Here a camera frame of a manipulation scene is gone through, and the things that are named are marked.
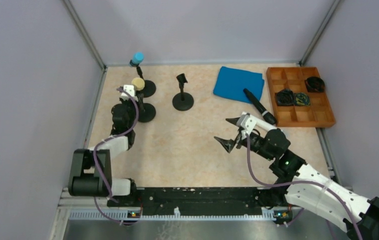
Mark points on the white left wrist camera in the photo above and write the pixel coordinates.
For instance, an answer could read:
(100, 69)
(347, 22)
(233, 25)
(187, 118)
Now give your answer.
(127, 92)

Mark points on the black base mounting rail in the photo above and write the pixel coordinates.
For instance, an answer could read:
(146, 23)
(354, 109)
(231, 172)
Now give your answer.
(201, 201)

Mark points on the white toy microphone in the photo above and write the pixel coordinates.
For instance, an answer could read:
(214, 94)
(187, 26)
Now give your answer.
(263, 124)

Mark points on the blue folded cloth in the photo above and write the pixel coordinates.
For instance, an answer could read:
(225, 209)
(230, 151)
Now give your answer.
(231, 82)

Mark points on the wooden compartment tray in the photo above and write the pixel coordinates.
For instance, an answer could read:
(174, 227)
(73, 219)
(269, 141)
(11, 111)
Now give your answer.
(298, 97)

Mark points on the black toy microphone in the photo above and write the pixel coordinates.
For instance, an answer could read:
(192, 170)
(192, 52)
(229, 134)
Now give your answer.
(267, 116)

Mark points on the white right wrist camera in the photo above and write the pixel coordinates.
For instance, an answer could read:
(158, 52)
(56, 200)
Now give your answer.
(246, 124)

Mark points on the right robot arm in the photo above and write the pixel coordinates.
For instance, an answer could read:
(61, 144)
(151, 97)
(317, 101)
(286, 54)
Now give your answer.
(302, 185)

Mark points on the black mic stand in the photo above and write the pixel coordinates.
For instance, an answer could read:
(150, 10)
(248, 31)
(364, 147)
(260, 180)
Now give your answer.
(147, 111)
(149, 86)
(182, 101)

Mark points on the blue toy microphone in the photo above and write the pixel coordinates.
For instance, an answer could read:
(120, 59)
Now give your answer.
(136, 59)

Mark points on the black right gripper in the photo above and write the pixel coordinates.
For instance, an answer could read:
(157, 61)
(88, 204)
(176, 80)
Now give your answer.
(240, 133)

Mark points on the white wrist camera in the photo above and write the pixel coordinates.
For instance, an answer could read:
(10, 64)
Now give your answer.
(246, 124)
(127, 92)

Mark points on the yellow toy microphone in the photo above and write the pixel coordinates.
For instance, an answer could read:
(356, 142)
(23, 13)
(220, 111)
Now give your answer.
(138, 83)

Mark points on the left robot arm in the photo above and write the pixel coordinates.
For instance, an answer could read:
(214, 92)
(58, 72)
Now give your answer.
(91, 168)

